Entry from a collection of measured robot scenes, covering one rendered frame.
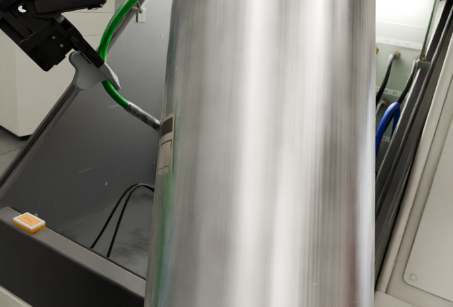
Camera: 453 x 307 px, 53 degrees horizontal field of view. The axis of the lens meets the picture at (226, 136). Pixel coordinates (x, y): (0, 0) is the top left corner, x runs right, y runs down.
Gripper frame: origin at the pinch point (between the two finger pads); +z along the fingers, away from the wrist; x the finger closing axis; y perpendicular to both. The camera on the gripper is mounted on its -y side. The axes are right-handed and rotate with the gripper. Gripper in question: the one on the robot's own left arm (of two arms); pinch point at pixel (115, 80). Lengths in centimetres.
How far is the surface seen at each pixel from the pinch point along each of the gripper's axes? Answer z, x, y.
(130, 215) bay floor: 30.2, -28.3, 17.4
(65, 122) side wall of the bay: 2.1, -20.2, 11.4
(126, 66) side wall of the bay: 3.6, -28.2, -7.3
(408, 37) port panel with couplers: 32, 10, -47
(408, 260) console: 45, 31, -10
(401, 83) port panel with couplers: 38, 9, -41
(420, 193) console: 39, 30, -18
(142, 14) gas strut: -2.5, -27.6, -18.3
